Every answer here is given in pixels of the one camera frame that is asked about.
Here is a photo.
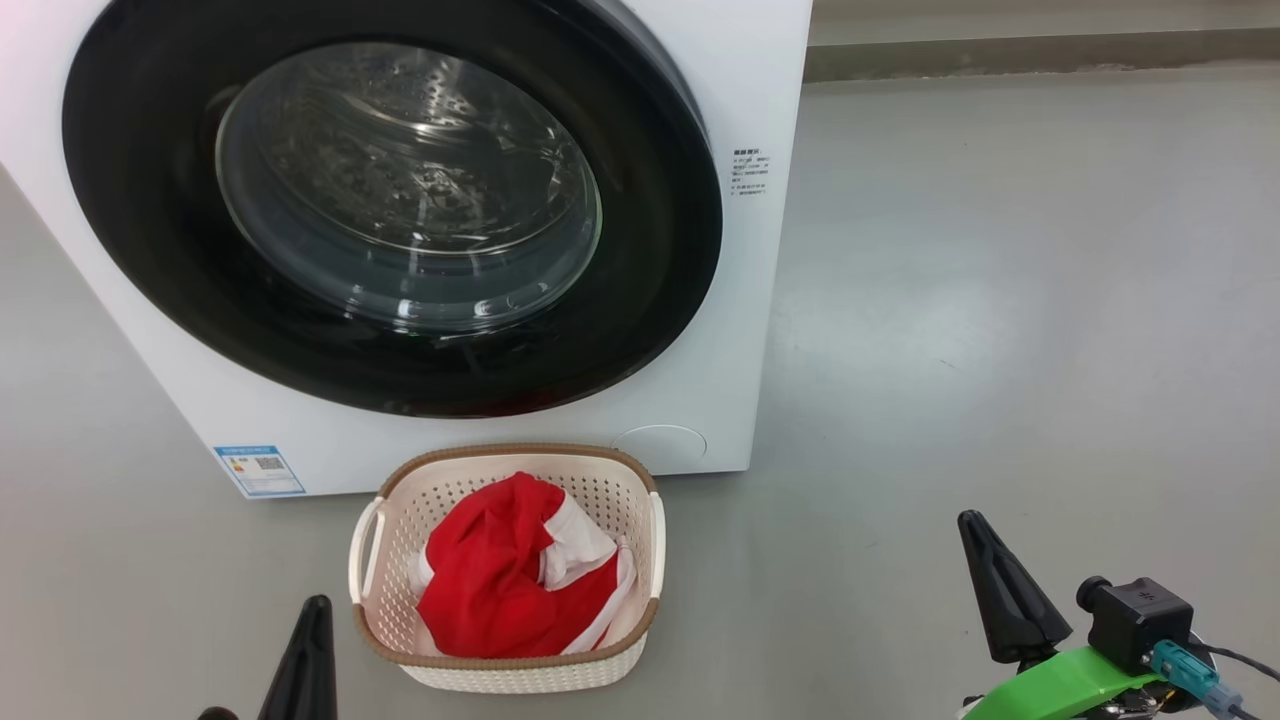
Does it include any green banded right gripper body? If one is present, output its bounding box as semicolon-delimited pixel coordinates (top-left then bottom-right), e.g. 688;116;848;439
960;645;1167;720

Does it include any red and white garment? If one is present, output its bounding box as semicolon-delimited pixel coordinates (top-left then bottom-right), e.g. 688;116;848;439
415;472;639;660

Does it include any blue energy label sticker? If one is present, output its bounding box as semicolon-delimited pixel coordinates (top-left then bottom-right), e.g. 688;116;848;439
213;445;307;499

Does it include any white front-loading washing machine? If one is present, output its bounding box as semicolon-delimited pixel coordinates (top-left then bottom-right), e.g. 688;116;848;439
0;0;814;500

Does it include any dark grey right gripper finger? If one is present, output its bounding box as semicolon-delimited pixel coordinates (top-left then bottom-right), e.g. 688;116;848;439
957;510;1074;665

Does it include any teal cable connector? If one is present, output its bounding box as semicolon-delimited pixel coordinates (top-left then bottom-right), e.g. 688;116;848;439
1150;640;1247;717

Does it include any thin black camera cable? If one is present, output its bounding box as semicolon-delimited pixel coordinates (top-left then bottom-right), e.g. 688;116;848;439
1195;640;1280;720

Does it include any cream perforated laundry basket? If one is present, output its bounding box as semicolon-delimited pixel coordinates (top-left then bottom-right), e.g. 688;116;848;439
348;443;667;695

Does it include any round filter cover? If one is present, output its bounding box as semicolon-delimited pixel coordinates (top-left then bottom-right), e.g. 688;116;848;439
612;425;709;472

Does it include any dark round glass washer door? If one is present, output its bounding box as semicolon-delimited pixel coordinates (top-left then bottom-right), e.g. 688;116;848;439
62;0;724;420

